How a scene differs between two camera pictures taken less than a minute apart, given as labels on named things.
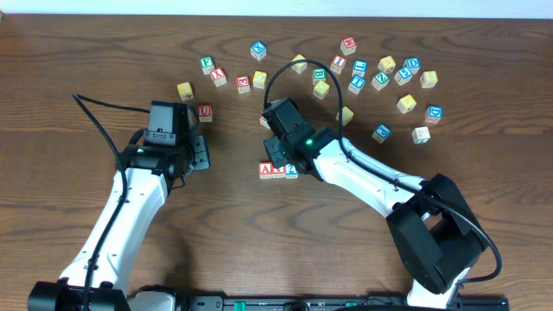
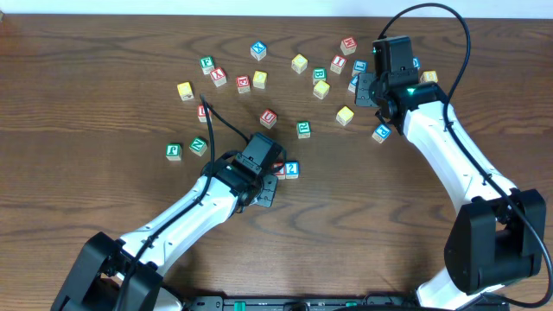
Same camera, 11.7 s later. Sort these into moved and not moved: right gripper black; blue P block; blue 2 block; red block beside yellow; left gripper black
Moved: right gripper black; left gripper black
Not moved: blue 2 block; red block beside yellow; blue P block
